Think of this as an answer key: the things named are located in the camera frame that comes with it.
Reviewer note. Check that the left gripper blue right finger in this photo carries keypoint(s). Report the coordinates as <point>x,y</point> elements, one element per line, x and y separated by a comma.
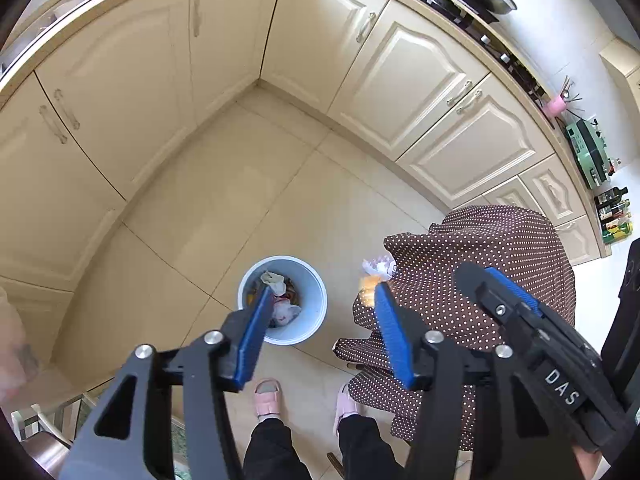
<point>516,435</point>

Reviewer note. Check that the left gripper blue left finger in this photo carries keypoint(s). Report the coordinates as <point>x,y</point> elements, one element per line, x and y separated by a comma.
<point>128,433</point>

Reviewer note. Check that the translucent plastic bag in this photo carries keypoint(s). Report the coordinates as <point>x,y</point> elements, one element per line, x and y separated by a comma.
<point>284,312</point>

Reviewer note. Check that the white paper bag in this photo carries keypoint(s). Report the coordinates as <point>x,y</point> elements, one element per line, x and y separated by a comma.
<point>276,282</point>

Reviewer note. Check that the light blue trash bin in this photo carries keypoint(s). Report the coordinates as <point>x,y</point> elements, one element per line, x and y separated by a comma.
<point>312,297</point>

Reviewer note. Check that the pink left slipper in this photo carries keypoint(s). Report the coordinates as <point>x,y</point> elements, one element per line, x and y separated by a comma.
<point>267,399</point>

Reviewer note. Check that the pink slipper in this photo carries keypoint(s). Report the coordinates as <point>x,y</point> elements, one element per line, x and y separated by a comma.
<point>267,399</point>
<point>345,406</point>

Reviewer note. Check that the black trouser left leg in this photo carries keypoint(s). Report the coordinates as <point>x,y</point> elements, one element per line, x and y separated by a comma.
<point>271,454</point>

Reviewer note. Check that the black trouser leg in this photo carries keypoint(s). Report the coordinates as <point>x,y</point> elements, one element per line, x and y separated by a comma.
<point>365,454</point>
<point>271,454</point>

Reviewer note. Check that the black trouser right leg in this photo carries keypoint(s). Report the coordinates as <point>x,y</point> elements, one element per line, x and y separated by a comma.
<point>365,454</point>

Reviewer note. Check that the pink right slipper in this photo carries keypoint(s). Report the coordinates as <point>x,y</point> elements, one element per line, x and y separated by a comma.
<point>345,406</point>

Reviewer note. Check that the brown polka dot tablecloth table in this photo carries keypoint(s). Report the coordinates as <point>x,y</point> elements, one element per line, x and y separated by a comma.
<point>520,243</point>

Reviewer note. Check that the orange snack wrapper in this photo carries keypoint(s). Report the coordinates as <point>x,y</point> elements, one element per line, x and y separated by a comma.
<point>366,292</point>

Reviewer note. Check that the dark oil bottle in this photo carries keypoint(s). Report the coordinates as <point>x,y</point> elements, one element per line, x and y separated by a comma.
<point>610,197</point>

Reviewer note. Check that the green electric cooker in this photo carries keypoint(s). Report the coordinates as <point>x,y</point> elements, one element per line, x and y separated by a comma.
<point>589,149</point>

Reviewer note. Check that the pink utensil holder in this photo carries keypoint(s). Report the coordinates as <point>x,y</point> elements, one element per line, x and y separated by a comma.
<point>555,107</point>

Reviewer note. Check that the lower cream cabinets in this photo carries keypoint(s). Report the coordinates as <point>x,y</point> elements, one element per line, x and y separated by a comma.
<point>121,84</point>

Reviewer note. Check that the black gas stove top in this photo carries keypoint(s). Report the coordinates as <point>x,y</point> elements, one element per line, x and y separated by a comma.
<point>476,21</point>

